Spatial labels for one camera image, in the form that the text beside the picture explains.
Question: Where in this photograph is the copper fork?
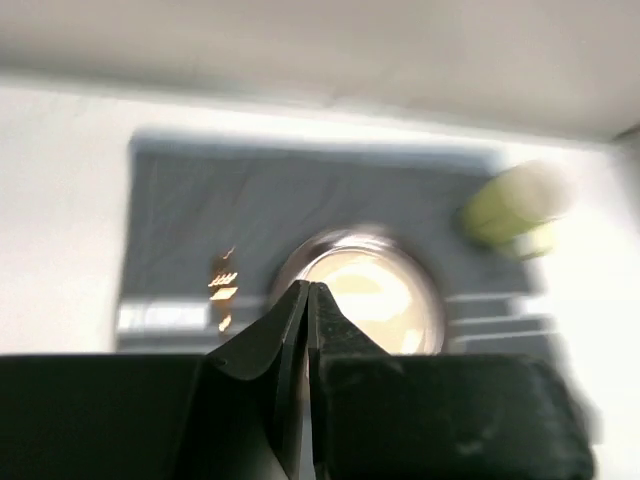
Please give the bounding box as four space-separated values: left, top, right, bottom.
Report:
207 247 238 334

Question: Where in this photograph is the grey striped cloth placemat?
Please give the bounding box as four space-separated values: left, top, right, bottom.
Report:
115 132 559 363

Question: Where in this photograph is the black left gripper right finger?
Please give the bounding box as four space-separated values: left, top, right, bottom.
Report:
307 283 596 479

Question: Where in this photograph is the brown rimmed cream plate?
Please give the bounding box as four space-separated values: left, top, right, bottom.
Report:
270 224 447 355

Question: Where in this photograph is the yellow plastic cup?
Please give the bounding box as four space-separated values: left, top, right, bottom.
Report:
458 159 571 261

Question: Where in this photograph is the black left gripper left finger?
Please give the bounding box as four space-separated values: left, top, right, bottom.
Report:
1 281 309 479

